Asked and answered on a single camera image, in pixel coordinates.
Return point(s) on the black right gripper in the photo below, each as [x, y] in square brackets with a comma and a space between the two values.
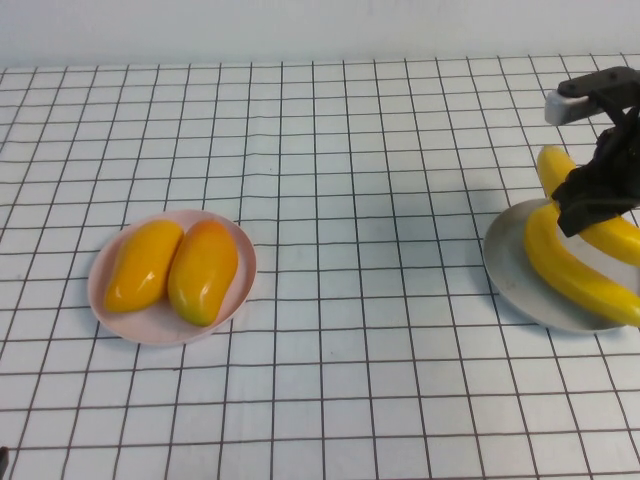
[622, 145]

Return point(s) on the yellow plastic banana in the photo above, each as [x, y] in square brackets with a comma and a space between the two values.
[560, 270]
[552, 170]

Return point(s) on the green-tipped orange mango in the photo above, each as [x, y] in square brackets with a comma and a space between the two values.
[202, 275]

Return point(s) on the plain orange-yellow mango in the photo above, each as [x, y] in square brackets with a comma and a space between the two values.
[140, 270]

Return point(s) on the grey round plate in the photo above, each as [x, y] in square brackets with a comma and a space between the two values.
[505, 260]

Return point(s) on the pink round plate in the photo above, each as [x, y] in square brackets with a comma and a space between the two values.
[150, 327]

